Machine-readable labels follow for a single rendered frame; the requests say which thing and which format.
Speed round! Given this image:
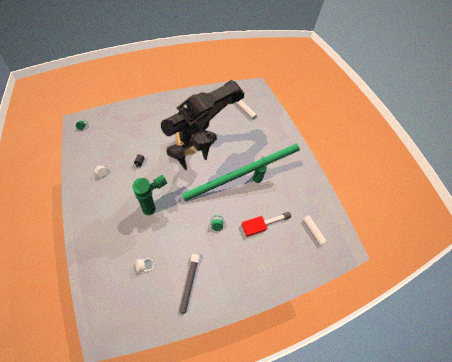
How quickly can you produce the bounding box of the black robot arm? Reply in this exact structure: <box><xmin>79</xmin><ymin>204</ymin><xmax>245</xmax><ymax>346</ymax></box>
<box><xmin>161</xmin><ymin>79</ymin><xmax>244</xmax><ymax>151</ymax></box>

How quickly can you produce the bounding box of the dark grey rod with white tip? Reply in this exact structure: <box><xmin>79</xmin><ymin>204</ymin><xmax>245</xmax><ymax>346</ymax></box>
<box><xmin>179</xmin><ymin>254</ymin><xmax>201</xmax><ymax>314</ymax></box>

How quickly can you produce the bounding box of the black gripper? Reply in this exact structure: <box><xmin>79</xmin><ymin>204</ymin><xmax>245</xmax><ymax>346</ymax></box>
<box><xmin>167</xmin><ymin>123</ymin><xmax>217</xmax><ymax>170</ymax></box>

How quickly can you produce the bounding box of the green cylindrical rail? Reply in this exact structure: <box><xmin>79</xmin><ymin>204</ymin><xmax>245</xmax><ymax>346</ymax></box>
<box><xmin>183</xmin><ymin>143</ymin><xmax>300</xmax><ymax>201</ymax></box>

